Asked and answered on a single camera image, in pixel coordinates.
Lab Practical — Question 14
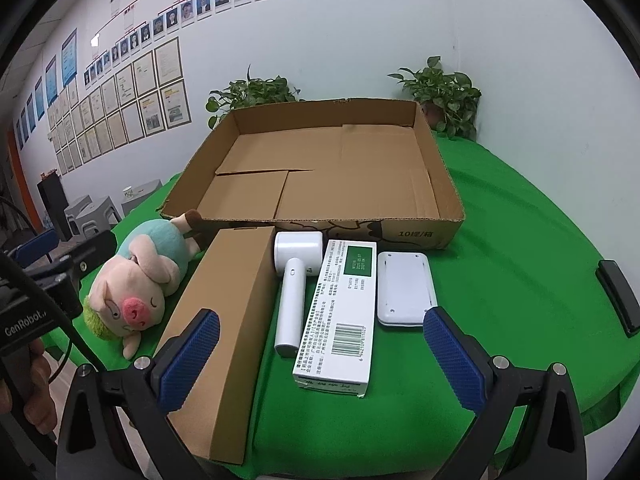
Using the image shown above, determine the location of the long brown cardboard box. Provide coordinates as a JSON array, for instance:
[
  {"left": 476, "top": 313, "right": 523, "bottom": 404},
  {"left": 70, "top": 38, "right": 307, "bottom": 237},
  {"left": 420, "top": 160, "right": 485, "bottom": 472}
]
[{"left": 155, "top": 226, "right": 277, "bottom": 465}]

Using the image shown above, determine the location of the black cable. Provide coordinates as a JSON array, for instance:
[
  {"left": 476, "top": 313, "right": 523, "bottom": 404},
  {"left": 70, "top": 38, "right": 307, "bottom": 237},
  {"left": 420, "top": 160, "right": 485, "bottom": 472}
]
[{"left": 0, "top": 250, "right": 108, "bottom": 376}]

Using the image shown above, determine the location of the white hair dryer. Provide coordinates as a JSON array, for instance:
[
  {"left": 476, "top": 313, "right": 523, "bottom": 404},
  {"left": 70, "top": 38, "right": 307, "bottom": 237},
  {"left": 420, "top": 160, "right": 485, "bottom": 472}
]
[{"left": 273, "top": 231, "right": 325, "bottom": 359}]

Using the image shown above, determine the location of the white box with green label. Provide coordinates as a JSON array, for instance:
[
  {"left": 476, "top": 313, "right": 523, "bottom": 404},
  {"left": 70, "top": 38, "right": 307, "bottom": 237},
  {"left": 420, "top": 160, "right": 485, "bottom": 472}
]
[{"left": 292, "top": 240, "right": 378, "bottom": 398}]

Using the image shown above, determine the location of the pink plush pig toy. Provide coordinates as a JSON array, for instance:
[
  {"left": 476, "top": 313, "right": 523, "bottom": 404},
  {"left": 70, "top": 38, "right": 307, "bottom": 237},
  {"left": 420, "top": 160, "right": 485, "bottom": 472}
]
[{"left": 84, "top": 209, "right": 203, "bottom": 361}]

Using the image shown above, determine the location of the black rectangular object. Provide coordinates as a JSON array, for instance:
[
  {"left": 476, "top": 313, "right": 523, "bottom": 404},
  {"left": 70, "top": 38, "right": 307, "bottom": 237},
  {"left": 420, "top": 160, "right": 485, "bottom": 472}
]
[{"left": 596, "top": 260, "right": 640, "bottom": 338}]

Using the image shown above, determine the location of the green tablecloth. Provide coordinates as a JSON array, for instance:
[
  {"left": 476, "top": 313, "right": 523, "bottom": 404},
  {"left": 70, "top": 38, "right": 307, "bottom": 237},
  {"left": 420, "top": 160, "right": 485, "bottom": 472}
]
[{"left": 40, "top": 132, "right": 640, "bottom": 480}]

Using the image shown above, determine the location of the black cabinet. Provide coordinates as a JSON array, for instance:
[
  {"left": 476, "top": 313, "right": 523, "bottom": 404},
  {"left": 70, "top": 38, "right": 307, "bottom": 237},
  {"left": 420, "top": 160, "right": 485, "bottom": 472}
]
[{"left": 36, "top": 174, "right": 76, "bottom": 241}]

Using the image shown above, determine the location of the cardboard tray box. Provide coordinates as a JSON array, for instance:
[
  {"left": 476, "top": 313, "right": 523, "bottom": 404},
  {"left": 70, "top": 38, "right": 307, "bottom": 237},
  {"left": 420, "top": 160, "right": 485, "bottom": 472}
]
[{"left": 159, "top": 99, "right": 466, "bottom": 251}]

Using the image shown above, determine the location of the wall of framed certificates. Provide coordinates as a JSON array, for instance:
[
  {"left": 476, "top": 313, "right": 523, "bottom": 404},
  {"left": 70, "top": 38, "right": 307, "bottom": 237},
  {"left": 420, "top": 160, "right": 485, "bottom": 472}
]
[{"left": 47, "top": 37, "right": 193, "bottom": 176}]

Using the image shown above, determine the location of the blue chair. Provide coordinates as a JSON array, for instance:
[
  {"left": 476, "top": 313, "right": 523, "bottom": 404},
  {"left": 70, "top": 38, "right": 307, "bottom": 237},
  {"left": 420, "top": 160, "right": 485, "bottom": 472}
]
[{"left": 7, "top": 229, "right": 57, "bottom": 268}]

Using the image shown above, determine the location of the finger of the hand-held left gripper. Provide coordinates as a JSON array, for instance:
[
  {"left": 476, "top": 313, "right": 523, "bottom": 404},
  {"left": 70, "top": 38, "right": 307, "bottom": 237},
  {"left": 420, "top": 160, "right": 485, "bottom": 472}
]
[{"left": 60, "top": 230, "right": 118, "bottom": 276}]

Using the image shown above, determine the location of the grey plastic stool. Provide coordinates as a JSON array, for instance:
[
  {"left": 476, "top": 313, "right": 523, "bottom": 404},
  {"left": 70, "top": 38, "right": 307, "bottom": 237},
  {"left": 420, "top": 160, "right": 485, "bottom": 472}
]
[
  {"left": 64, "top": 195, "right": 123, "bottom": 238},
  {"left": 120, "top": 179, "right": 163, "bottom": 216}
]

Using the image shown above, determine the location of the person's left hand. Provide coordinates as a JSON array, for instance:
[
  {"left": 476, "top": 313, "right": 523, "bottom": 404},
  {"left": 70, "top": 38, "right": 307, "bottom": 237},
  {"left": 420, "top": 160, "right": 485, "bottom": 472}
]
[{"left": 0, "top": 340, "right": 58, "bottom": 436}]

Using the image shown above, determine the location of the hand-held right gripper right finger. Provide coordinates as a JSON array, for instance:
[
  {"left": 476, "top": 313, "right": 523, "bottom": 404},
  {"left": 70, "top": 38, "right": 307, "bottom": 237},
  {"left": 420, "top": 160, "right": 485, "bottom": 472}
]
[{"left": 422, "top": 306, "right": 588, "bottom": 480}]

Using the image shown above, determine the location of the green plant in brown pot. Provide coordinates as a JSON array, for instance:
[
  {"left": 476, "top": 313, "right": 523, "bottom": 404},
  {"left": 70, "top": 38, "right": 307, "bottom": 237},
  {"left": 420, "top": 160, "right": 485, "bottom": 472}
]
[{"left": 387, "top": 56, "right": 483, "bottom": 141}]

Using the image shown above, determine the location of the row of portrait photos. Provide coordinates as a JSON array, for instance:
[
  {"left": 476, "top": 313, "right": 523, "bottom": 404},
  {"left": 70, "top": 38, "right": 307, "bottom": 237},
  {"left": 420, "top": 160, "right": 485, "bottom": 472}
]
[{"left": 82, "top": 0, "right": 296, "bottom": 86}]

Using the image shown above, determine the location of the white electronic device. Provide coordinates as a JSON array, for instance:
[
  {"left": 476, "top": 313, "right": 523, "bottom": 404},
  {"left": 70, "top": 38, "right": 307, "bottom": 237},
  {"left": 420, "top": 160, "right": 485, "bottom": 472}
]
[{"left": 376, "top": 251, "right": 438, "bottom": 328}]

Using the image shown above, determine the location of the row of blue wall posters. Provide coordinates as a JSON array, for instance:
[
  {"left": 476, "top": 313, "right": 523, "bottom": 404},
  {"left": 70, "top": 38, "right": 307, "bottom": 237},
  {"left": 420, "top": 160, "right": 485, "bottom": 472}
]
[{"left": 15, "top": 27, "right": 78, "bottom": 151}]

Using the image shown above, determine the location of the bushy green potted plant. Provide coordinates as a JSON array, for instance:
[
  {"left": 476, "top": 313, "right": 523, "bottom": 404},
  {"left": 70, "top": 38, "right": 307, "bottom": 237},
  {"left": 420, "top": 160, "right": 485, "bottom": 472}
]
[{"left": 206, "top": 65, "right": 306, "bottom": 131}]

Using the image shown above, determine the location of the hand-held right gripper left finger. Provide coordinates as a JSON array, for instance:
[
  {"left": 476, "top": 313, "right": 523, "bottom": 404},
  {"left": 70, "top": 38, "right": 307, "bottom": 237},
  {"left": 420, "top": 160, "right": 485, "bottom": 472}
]
[{"left": 55, "top": 308, "right": 221, "bottom": 480}]

